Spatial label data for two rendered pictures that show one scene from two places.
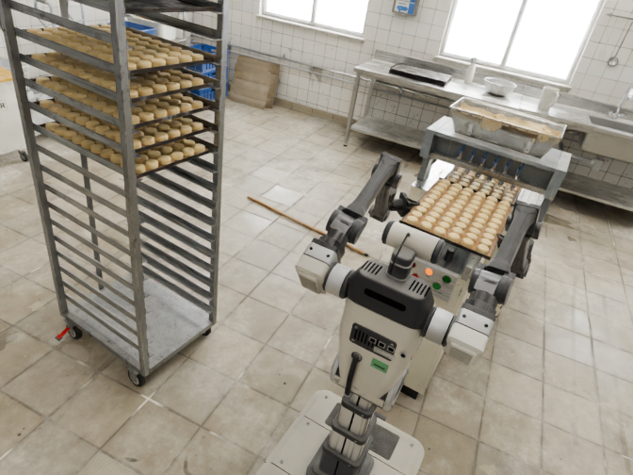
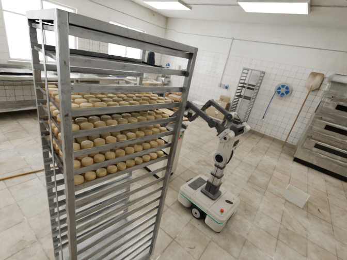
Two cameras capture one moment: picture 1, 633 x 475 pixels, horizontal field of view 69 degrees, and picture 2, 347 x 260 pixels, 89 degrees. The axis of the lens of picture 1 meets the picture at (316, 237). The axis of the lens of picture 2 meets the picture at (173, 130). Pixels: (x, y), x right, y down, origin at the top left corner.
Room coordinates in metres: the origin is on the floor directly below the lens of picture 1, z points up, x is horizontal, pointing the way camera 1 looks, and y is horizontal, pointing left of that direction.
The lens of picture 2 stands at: (1.21, 1.68, 1.76)
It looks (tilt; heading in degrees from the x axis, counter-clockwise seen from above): 22 degrees down; 284
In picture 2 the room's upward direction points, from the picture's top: 11 degrees clockwise
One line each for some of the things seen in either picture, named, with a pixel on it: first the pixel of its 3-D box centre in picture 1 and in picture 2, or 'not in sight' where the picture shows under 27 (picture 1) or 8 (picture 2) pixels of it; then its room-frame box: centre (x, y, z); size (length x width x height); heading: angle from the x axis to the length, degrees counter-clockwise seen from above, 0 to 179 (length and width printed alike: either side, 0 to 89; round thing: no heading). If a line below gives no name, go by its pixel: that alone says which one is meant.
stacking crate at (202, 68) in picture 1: (202, 57); not in sight; (5.96, 1.79, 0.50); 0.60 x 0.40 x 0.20; 163
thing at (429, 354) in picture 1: (432, 292); (157, 144); (2.01, -0.67, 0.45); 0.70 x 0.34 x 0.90; 155
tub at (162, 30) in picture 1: (152, 27); not in sight; (5.26, 2.13, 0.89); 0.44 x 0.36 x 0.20; 80
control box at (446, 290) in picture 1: (428, 277); (177, 135); (1.68, -0.51, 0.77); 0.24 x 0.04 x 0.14; 65
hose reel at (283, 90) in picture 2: not in sight; (277, 102); (-0.18, -3.89, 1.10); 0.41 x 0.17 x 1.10; 161
